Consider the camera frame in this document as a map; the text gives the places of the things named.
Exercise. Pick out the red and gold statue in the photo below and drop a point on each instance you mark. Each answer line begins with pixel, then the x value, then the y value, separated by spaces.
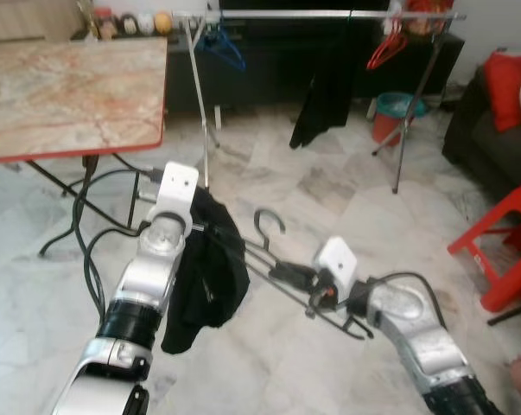
pixel 428 17

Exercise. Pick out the plain black garment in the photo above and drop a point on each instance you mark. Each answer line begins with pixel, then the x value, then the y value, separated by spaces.
pixel 208 268

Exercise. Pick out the dark grey sofa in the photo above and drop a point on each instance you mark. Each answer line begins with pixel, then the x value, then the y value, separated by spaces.
pixel 485 156

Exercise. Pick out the blue hanger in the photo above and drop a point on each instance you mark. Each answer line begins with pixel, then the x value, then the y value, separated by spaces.
pixel 219 39

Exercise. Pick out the red plastic stool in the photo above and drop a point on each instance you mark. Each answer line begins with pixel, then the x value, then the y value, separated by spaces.
pixel 511 259

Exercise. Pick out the red cushion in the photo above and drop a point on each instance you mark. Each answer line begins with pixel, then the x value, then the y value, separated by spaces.
pixel 506 91

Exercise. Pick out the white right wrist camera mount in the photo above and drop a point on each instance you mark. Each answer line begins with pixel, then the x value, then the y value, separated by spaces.
pixel 336 259

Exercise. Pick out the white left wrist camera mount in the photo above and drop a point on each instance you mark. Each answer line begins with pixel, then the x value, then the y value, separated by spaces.
pixel 175 186

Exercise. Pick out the yellow round plush toy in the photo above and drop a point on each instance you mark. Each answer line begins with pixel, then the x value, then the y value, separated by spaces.
pixel 162 22

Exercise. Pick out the glass jar with red lid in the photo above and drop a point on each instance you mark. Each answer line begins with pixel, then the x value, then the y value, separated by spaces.
pixel 104 24

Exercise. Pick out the black hanger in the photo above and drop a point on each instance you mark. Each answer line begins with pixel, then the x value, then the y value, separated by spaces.
pixel 257 226

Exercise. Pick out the black TV console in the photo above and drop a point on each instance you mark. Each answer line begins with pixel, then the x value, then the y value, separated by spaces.
pixel 269 69

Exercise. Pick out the white round plush toy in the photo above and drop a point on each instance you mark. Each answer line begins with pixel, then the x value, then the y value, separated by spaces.
pixel 144 23

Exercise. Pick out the chrome clothes rack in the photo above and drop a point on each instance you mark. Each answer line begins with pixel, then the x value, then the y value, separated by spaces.
pixel 286 15

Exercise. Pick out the red plastic hanger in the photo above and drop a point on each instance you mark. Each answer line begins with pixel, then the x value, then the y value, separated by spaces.
pixel 397 41
pixel 383 54

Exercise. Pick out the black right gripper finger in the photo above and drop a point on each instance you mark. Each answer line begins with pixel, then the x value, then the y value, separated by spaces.
pixel 290 281
pixel 295 268

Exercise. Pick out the black round plush toy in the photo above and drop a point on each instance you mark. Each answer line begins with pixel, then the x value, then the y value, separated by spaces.
pixel 125 25

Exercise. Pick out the orange bin with teal liner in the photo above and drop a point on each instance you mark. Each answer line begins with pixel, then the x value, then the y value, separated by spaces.
pixel 390 125

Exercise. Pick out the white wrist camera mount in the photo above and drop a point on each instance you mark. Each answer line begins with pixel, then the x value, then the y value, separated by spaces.
pixel 336 259
pixel 175 186

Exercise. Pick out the black garment with green logo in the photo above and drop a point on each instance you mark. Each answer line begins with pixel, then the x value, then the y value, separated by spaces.
pixel 329 86

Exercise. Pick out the marble top folding table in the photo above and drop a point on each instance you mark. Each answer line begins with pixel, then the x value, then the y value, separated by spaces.
pixel 70 95

